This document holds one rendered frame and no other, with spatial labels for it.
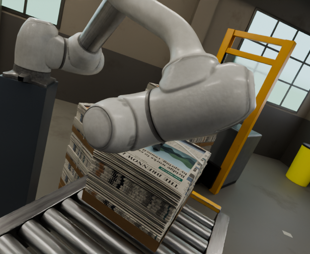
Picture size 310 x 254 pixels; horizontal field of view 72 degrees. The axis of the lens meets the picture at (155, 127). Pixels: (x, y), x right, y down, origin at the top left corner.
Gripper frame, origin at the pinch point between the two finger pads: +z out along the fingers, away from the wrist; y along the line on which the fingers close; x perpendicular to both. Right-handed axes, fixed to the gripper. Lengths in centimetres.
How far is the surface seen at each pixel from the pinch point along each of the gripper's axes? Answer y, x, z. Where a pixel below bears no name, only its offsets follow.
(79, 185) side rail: 34.3, -19.5, -11.5
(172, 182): 12.1, 10.9, -17.8
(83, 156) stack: 56, -60, 42
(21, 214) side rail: 36, -20, -32
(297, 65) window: -132, 64, 439
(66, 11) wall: -48, -286, 195
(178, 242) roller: 33.8, 18.8, -6.3
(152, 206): 21.3, 8.7, -17.6
